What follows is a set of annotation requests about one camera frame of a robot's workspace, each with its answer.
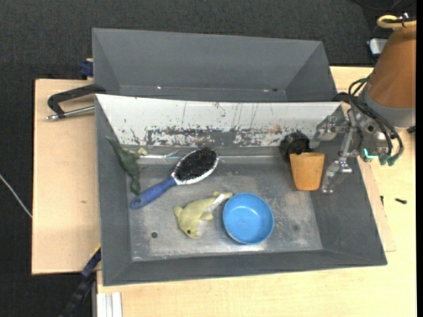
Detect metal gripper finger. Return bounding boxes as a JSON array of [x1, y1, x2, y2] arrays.
[[321, 158, 354, 195], [311, 115, 349, 142]]

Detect blue hairbrush with black bristles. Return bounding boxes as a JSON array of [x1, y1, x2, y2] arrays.
[[130, 147, 220, 210]]

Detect orange cup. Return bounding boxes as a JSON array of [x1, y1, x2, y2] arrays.
[[289, 152, 326, 192]]

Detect green toy dinosaur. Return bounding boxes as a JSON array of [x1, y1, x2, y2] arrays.
[[105, 135, 149, 196]]

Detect black round cylinder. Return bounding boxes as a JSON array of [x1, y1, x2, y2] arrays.
[[279, 130, 312, 164]]

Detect blue bowl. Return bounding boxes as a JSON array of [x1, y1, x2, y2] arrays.
[[221, 192, 275, 245]]

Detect grey metal bin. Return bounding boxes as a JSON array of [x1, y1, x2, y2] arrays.
[[91, 27, 388, 287]]

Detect yellow plush dolphin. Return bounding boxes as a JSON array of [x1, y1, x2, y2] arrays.
[[173, 191, 234, 240]]

